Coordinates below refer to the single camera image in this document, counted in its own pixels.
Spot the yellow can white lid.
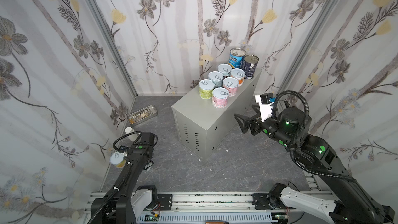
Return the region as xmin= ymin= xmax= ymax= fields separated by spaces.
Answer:
xmin=110 ymin=151 xmax=126 ymax=169

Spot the pale pink can white lid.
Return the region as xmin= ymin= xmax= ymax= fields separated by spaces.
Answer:
xmin=212 ymin=87 xmax=229 ymax=108

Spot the orange can white lid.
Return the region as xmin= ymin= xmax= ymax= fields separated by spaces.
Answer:
xmin=230 ymin=68 xmax=245 ymax=87

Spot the light teal can white lid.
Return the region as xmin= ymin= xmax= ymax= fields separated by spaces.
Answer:
xmin=208 ymin=71 xmax=224 ymax=88

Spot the green can white lid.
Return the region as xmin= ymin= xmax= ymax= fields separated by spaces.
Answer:
xmin=199 ymin=79 xmax=215 ymax=100

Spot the dark navy food can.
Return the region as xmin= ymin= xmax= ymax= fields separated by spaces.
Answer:
xmin=240 ymin=55 xmax=259 ymax=80

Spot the blue soup can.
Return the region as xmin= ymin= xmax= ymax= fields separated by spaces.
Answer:
xmin=228 ymin=47 xmax=246 ymax=68

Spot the teal grey can white lid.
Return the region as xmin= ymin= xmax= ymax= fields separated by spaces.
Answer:
xmin=142 ymin=166 xmax=152 ymax=173

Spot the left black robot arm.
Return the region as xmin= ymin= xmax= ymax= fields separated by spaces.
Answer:
xmin=88 ymin=131 xmax=158 ymax=224

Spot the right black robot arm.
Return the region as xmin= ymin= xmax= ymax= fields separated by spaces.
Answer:
xmin=234 ymin=90 xmax=395 ymax=224

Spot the white plastic bottle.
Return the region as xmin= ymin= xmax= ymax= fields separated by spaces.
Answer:
xmin=124 ymin=127 xmax=139 ymax=142

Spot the metal tray with contents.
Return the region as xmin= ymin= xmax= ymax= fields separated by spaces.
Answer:
xmin=127 ymin=105 xmax=158 ymax=125

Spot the grey metal cabinet box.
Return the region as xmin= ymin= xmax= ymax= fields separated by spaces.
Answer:
xmin=172 ymin=71 xmax=261 ymax=160

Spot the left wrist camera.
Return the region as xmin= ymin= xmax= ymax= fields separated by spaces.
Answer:
xmin=119 ymin=145 xmax=129 ymax=153

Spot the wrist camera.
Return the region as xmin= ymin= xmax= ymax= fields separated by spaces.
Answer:
xmin=119 ymin=145 xmax=129 ymax=153
xmin=255 ymin=92 xmax=275 ymax=122

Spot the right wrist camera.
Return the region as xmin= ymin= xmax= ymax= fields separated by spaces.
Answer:
xmin=255 ymin=92 xmax=275 ymax=122

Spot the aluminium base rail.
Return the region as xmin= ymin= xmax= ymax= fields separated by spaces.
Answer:
xmin=83 ymin=191 xmax=343 ymax=224

